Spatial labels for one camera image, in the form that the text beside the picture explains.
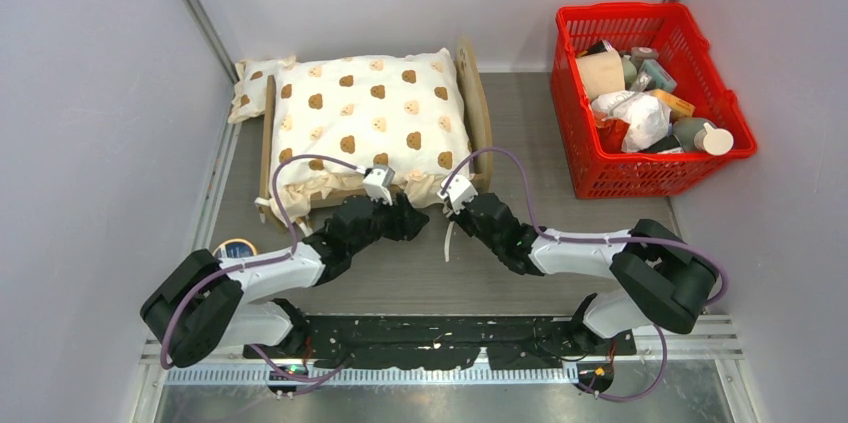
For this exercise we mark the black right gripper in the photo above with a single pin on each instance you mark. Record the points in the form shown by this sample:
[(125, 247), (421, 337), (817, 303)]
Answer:
[(460, 218)]

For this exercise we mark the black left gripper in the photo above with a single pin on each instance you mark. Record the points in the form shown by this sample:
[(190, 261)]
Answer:
[(405, 220)]

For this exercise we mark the large bear print cushion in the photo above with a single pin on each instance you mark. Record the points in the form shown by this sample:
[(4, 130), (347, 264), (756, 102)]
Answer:
[(371, 118)]

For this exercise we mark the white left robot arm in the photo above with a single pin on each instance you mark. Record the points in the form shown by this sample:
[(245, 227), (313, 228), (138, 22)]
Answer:
[(208, 303)]

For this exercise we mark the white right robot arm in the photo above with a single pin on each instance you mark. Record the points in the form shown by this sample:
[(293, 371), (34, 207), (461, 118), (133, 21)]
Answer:
[(661, 281)]

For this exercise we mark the tape roll with blue core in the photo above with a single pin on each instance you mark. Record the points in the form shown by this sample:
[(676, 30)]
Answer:
[(235, 248)]

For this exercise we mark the small bear print pillow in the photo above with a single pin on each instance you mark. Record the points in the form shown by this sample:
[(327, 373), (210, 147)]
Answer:
[(250, 91)]

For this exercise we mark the red plastic basket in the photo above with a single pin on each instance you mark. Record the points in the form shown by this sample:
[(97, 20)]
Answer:
[(668, 33)]

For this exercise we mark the white crumpled bag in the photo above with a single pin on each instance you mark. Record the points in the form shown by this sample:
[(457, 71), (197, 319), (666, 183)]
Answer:
[(629, 122)]

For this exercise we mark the teal box in basket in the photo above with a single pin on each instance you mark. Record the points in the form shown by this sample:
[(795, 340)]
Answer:
[(660, 78)]

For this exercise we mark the yellow box in basket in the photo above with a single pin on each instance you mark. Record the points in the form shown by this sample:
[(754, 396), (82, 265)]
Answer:
[(679, 108)]

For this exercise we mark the grey bottle with beige cap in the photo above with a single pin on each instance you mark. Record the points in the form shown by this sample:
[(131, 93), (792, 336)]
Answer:
[(696, 134)]

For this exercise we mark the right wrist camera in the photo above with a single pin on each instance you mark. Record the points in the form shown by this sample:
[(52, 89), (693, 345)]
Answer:
[(457, 193)]

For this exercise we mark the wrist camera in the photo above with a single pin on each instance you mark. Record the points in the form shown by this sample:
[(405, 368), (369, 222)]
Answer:
[(457, 193), (377, 181)]

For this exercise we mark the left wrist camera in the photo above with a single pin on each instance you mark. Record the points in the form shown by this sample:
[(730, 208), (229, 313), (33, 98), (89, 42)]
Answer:
[(377, 181)]

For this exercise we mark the wooden pet bed frame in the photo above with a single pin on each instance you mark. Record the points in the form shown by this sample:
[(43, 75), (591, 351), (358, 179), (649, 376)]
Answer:
[(477, 108)]

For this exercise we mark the aluminium frame rail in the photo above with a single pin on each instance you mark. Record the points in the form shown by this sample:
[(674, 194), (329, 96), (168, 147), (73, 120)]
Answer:
[(199, 9)]

